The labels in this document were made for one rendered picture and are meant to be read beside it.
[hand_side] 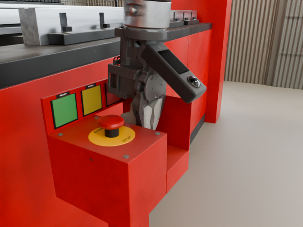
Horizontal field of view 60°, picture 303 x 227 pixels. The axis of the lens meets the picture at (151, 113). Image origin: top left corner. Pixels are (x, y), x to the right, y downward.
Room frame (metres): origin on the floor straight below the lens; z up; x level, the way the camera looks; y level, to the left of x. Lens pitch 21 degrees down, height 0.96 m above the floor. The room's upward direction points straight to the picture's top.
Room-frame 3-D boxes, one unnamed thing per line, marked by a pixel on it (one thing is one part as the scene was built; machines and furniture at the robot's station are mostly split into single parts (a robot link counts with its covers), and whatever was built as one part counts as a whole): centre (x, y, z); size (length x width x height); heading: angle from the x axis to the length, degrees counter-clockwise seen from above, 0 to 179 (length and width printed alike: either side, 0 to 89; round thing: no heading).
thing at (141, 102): (0.43, 0.01, 0.81); 0.05 x 0.02 x 0.09; 148
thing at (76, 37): (0.87, 0.20, 0.89); 0.30 x 0.05 x 0.03; 157
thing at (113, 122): (0.37, 0.06, 0.79); 0.04 x 0.04 x 0.04
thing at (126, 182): (0.41, 0.05, 0.75); 0.20 x 0.16 x 0.18; 148
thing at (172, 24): (1.60, -0.12, 0.89); 0.30 x 0.05 x 0.03; 157
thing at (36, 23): (1.49, -0.01, 0.92); 1.68 x 0.06 x 0.10; 157
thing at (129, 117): (0.45, 0.03, 0.77); 0.06 x 0.03 x 0.09; 58
